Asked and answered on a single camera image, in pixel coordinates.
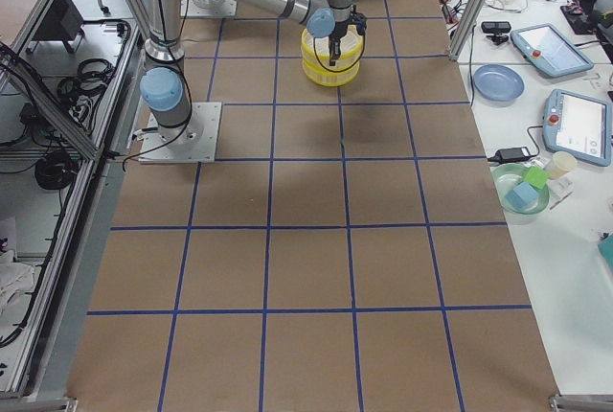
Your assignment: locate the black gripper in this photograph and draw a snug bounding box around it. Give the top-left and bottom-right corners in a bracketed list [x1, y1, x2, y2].
[328, 5, 367, 66]

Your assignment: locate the yellow-rimmed steamer layer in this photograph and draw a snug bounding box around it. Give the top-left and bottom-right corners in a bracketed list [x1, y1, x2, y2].
[302, 59, 360, 87]
[300, 24, 363, 73]

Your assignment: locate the blue plate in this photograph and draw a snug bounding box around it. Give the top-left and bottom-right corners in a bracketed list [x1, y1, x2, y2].
[472, 64, 525, 103]

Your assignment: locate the small black power brick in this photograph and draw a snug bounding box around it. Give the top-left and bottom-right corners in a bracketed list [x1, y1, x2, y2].
[489, 147, 533, 164]

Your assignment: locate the upper teach pendant tablet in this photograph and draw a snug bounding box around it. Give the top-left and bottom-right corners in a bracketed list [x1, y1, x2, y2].
[510, 23, 594, 78]

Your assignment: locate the teach pendant tablet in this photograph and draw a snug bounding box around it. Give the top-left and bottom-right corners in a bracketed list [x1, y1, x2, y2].
[542, 89, 612, 167]
[510, 23, 594, 78]

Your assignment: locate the green plate with blocks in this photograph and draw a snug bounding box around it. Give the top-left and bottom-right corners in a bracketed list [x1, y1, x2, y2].
[491, 163, 550, 215]

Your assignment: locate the lower teach pendant tablet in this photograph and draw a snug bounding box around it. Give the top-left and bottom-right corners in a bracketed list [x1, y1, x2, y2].
[542, 89, 612, 167]

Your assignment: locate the beige paper cup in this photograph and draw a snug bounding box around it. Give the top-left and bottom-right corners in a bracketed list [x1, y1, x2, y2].
[545, 151, 578, 179]

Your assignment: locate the white cloth bundle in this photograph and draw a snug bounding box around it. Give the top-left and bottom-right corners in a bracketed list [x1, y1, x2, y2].
[0, 217, 35, 317]

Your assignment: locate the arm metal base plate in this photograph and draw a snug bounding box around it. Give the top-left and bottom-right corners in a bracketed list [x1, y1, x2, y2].
[181, 0, 238, 19]
[138, 102, 222, 164]

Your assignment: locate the aluminium frame post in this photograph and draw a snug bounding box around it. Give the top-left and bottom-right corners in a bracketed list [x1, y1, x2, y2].
[448, 0, 486, 61]

